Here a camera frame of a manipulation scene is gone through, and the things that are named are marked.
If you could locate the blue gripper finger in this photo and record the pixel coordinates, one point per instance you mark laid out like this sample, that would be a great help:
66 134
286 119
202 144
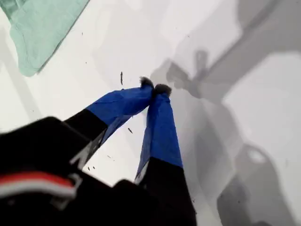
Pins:
162 141
117 103

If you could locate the pale green t-shirt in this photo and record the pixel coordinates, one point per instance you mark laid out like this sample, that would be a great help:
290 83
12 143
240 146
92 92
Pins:
40 30

